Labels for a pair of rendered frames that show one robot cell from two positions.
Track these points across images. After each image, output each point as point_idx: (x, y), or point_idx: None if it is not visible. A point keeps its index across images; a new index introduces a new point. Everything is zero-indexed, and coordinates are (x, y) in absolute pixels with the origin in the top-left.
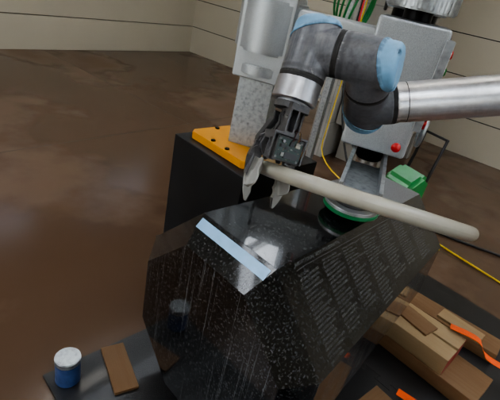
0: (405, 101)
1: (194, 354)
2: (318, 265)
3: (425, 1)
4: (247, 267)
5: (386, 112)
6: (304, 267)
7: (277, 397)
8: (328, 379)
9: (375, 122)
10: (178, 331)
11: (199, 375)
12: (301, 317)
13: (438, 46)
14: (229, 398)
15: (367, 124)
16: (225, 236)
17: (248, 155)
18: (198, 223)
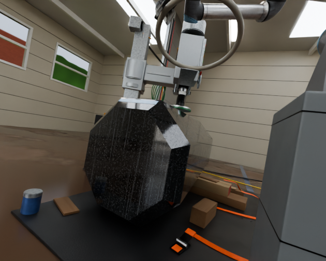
0: (205, 5)
1: (118, 167)
2: (175, 111)
3: (195, 26)
4: (147, 103)
5: (200, 8)
6: (171, 107)
7: (171, 155)
8: (192, 150)
9: (196, 13)
10: (107, 159)
11: (121, 178)
12: (175, 119)
13: (201, 41)
14: (142, 178)
15: (194, 14)
16: (133, 99)
17: (157, 3)
18: (119, 100)
